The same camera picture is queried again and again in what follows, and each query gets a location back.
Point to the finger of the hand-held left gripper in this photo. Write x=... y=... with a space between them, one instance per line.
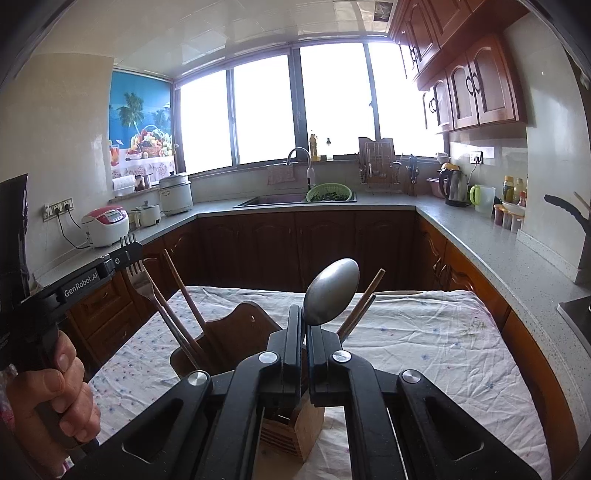
x=127 y=257

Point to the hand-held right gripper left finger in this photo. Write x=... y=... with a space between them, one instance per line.
x=295 y=350

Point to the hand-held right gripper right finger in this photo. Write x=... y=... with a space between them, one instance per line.
x=318 y=360

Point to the metal fork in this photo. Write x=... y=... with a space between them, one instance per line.
x=147 y=288

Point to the wooden utensil holder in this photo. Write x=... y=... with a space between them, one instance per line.
x=240 y=332

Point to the bamboo chopstick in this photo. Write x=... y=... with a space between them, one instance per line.
x=184 y=290
x=184 y=344

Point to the metal spoon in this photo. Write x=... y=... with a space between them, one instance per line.
x=332 y=290

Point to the brown wooden chopstick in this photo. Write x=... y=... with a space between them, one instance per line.
x=369 y=288

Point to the person's left hand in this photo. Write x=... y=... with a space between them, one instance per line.
x=46 y=397

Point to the white and pink rice cooker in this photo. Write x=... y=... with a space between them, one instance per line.
x=106 y=226

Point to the small white electric pot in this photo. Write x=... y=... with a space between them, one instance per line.
x=148 y=214

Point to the paper towel roll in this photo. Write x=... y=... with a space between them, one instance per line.
x=123 y=184

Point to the tall white cooker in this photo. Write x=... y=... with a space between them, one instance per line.
x=176 y=196

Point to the floral tablecloth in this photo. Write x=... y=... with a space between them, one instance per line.
x=438 y=346

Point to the beach and fruit window blind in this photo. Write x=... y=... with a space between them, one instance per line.
x=141 y=120

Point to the kitchen sink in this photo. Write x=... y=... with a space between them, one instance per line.
x=268 y=201

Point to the green colander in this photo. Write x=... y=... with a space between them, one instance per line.
x=328 y=193

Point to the pink dish cloth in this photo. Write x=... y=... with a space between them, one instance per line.
x=280 y=174

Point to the kitchen faucet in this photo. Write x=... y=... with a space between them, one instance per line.
x=310 y=170

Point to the grey kitchen countertop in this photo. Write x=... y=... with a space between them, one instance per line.
x=485 y=249

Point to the kitchen window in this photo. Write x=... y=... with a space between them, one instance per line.
x=263 y=110

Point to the small dark-capped bottle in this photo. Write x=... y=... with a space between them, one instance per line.
x=329 y=150

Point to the dish rack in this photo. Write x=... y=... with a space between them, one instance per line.
x=378 y=164

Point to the knife and scissors block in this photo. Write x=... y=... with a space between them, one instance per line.
x=412 y=177

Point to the yellow bottle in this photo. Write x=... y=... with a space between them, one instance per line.
x=314 y=146

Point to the pink container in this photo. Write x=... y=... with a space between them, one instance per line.
x=435 y=188

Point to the steel electric kettle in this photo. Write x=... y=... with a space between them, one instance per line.
x=455 y=187

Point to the spice jar set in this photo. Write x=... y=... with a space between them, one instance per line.
x=508 y=218

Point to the condiment bottles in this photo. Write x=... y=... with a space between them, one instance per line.
x=513 y=189

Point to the gas stove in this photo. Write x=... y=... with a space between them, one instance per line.
x=577 y=318

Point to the wooden upper cabinets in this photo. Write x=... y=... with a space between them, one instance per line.
x=475 y=87

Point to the wall socket strip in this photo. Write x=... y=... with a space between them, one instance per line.
x=59 y=208

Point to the single wall socket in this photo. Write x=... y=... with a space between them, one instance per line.
x=476 y=158

